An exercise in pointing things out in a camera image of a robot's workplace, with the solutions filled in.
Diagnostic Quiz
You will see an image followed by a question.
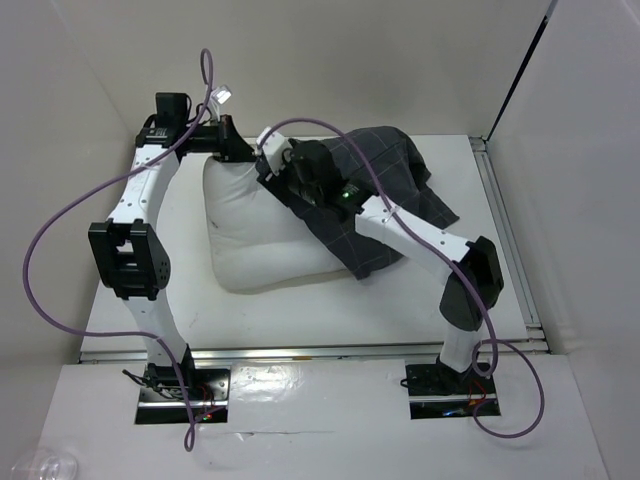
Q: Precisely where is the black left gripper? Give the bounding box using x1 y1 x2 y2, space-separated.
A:
180 113 255 162

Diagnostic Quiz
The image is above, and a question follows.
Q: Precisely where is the white pillow yellow edge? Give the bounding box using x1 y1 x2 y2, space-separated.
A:
202 157 346 294

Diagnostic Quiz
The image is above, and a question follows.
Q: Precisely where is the dark grey checked pillowcase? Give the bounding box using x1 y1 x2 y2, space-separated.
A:
284 126 460 280

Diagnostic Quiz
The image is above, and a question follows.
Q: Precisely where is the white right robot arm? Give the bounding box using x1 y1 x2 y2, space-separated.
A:
257 131 504 392

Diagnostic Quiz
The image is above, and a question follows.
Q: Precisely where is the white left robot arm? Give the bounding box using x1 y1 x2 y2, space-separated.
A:
88 86 254 399

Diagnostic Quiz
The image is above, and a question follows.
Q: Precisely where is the clear plastic object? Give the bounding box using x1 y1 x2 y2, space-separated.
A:
10 447 79 480

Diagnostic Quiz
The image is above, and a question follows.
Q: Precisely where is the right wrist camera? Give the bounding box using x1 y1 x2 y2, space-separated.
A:
256 127 292 175

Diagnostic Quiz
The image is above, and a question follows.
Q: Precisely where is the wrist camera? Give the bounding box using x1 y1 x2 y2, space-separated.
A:
256 127 292 175
207 85 232 121

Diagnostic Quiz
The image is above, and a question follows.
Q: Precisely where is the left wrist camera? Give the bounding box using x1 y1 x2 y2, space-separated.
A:
207 85 232 121

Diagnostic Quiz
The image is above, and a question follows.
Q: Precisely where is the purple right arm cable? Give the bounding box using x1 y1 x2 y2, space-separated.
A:
257 117 548 439

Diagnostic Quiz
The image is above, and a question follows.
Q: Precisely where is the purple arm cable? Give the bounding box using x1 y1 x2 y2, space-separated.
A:
257 117 548 439
22 47 219 453

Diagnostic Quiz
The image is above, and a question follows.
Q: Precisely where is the aluminium rail frame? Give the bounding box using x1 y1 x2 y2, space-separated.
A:
78 135 551 363

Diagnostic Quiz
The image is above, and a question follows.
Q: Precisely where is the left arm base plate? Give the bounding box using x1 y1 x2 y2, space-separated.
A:
131 367 231 425

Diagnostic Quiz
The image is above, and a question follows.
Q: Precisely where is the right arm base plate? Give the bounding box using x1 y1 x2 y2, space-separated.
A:
400 363 501 420

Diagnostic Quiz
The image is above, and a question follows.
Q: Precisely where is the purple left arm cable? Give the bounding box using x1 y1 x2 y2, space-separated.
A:
22 47 219 453

